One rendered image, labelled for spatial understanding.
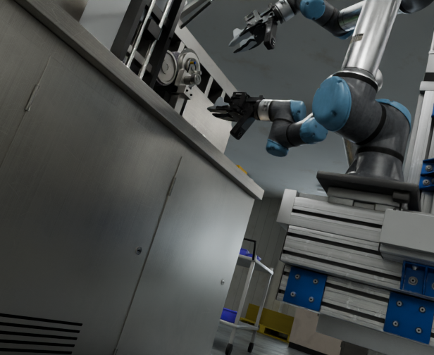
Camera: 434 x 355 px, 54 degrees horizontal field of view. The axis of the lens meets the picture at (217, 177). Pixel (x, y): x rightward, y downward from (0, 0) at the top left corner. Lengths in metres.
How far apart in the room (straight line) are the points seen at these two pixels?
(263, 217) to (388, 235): 10.00
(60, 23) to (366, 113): 0.69
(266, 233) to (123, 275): 9.64
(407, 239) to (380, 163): 0.26
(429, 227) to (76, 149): 0.73
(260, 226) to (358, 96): 9.84
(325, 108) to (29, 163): 0.66
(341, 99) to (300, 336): 6.83
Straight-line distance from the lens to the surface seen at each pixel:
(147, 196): 1.16
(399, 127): 1.14
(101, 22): 1.56
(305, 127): 1.30
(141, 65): 1.34
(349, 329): 1.14
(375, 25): 1.16
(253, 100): 1.53
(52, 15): 0.92
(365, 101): 1.07
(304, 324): 7.69
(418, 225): 0.90
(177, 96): 1.59
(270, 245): 10.61
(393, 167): 1.11
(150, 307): 1.28
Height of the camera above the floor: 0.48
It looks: 14 degrees up
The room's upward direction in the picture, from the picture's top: 18 degrees clockwise
